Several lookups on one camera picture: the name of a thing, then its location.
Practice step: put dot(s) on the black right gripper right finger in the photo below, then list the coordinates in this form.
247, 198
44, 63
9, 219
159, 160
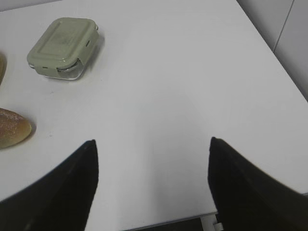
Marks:
248, 199

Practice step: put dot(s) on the yellow banana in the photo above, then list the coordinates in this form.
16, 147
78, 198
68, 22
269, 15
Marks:
3, 64

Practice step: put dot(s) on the green lidded glass container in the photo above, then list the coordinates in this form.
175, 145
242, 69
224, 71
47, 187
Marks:
65, 48

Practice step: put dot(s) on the brown bread roll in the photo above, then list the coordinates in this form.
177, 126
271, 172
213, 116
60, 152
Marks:
13, 128

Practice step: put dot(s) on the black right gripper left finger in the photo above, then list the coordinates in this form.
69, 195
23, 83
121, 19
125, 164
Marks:
59, 201

